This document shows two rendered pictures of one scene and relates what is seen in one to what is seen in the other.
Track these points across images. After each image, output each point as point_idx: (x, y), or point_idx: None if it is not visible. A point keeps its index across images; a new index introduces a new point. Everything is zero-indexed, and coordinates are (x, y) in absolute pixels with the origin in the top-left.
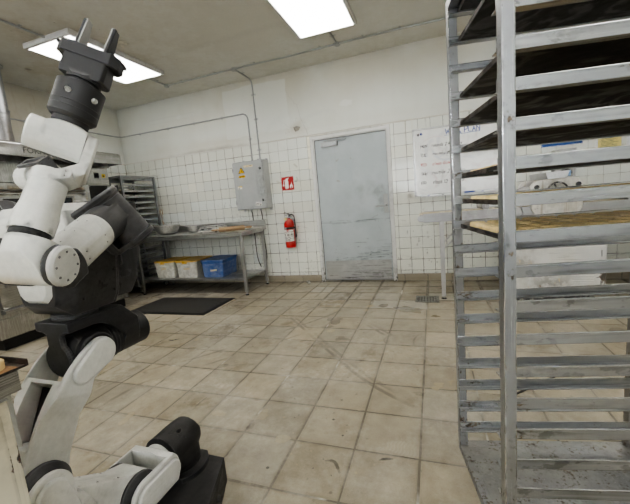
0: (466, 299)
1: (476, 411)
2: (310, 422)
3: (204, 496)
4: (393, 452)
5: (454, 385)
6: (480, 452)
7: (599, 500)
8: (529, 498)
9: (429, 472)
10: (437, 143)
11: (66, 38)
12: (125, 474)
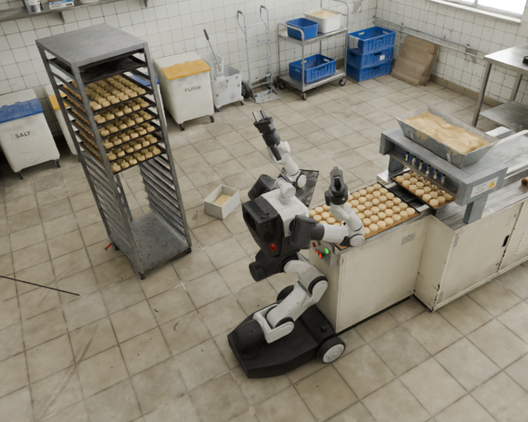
0: (124, 205)
1: (138, 249)
2: (150, 363)
3: (249, 319)
4: (148, 311)
5: (55, 319)
6: (144, 263)
7: (149, 234)
8: (162, 245)
9: (152, 292)
10: None
11: (270, 116)
12: (279, 307)
